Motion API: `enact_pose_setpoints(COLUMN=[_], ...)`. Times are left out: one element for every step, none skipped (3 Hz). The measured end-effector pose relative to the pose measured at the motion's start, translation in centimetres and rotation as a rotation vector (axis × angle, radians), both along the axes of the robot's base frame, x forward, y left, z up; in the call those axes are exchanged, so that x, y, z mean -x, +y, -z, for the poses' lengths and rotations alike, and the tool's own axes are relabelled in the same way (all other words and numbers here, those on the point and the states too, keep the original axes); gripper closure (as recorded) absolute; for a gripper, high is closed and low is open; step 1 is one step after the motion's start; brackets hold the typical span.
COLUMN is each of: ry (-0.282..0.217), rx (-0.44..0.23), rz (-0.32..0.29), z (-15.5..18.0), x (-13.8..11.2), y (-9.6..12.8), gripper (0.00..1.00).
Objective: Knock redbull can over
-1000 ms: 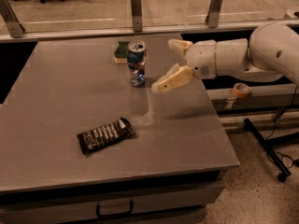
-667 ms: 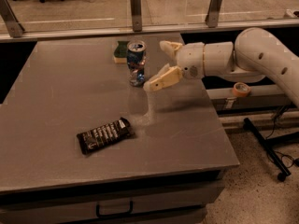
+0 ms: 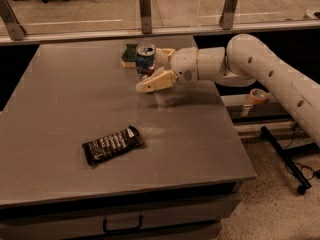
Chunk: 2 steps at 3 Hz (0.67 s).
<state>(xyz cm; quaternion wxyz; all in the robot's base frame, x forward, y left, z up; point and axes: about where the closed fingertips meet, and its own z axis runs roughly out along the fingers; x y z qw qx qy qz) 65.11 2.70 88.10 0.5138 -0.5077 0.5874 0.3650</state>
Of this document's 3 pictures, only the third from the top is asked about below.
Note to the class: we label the grey table drawer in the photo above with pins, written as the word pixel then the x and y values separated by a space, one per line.
pixel 197 218

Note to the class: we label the right metal glass bracket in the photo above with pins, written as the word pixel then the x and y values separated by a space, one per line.
pixel 228 12

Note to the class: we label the green yellow sponge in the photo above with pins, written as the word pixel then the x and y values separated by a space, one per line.
pixel 128 58

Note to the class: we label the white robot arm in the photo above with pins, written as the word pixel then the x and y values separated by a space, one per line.
pixel 243 61

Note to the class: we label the crushed redbull can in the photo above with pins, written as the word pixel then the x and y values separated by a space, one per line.
pixel 145 59

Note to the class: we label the metal glass bracket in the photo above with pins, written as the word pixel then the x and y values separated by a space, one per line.
pixel 145 15
pixel 15 30
pixel 228 12

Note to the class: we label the black stand leg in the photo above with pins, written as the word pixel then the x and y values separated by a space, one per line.
pixel 303 173

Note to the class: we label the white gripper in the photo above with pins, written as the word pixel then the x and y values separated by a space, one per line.
pixel 184 63

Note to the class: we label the left metal glass bracket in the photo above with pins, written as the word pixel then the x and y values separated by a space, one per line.
pixel 15 30

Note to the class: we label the black snack bar wrapper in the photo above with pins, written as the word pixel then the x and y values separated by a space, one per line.
pixel 112 145

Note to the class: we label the orange tape roll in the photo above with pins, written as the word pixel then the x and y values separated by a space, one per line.
pixel 258 96

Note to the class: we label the black drawer handle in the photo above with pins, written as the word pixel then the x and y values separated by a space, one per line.
pixel 118 224

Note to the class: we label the middle metal glass bracket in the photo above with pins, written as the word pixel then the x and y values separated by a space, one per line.
pixel 145 15

